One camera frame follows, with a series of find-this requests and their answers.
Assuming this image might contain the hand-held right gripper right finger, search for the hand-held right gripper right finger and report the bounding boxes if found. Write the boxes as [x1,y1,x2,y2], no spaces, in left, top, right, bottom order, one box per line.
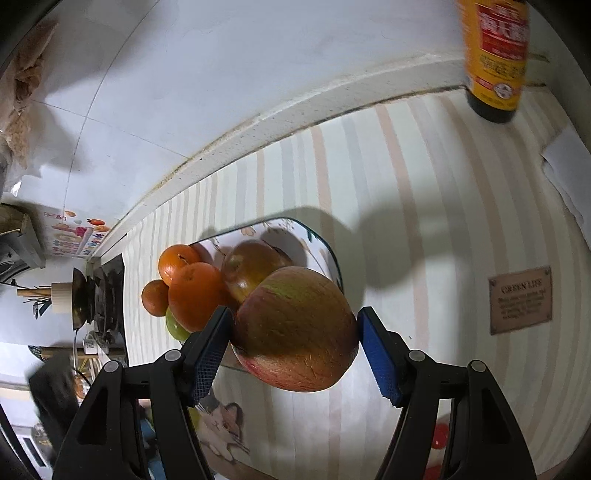
[357,306,539,480]

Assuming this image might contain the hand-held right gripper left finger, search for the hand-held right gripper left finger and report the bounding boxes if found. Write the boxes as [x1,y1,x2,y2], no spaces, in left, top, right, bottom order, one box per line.
[53,306,234,480]

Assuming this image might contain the large orange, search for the large orange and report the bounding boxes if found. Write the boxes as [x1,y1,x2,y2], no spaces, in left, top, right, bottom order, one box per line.
[167,261,239,333]

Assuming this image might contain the small orange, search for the small orange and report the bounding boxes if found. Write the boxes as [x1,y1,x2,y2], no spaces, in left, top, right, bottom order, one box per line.
[158,244,204,289]
[141,279,171,318]

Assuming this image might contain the reddish apple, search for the reddish apple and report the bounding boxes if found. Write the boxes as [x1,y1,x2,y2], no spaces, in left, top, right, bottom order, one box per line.
[231,266,361,393]

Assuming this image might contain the red and green apple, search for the red and green apple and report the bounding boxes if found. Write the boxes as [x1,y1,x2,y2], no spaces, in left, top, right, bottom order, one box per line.
[221,240,294,304]

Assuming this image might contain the oval floral ceramic plate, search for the oval floral ceramic plate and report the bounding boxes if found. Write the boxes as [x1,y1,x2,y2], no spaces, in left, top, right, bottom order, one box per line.
[187,217,345,371]

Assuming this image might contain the cream utensil holder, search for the cream utensil holder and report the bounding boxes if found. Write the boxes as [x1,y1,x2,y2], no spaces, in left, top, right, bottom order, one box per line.
[51,281,75,315]

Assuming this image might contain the black wok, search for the black wok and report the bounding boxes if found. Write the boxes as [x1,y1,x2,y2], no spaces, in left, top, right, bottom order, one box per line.
[71,268,96,331]

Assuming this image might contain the wooden utensils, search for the wooden utensils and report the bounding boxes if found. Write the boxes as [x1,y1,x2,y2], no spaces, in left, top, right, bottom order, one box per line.
[16,285,53,320]

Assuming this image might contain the black gas stove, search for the black gas stove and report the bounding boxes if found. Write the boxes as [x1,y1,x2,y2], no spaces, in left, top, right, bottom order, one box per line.
[84,254,128,357]

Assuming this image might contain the black range hood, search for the black range hood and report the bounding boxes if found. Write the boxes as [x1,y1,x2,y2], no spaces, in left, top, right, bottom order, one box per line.
[0,203,47,288]

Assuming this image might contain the striped tablecloth with cat print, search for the striped tablecloth with cat print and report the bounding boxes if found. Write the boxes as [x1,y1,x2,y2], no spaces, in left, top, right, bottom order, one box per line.
[122,85,591,480]

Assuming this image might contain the folded white cloth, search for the folded white cloth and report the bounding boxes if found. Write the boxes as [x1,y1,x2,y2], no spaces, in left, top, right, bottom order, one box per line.
[541,124,591,251]

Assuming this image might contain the plastic bag with dark contents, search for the plastic bag with dark contents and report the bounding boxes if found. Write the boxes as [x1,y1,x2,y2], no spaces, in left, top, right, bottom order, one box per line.
[0,18,62,195]

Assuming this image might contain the dark soy sauce bottle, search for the dark soy sauce bottle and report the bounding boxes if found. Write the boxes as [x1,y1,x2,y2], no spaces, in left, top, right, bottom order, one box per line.
[455,0,532,124]

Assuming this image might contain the colourful wall sticker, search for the colourful wall sticker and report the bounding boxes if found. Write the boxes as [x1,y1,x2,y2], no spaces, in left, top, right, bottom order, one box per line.
[44,209,114,260]

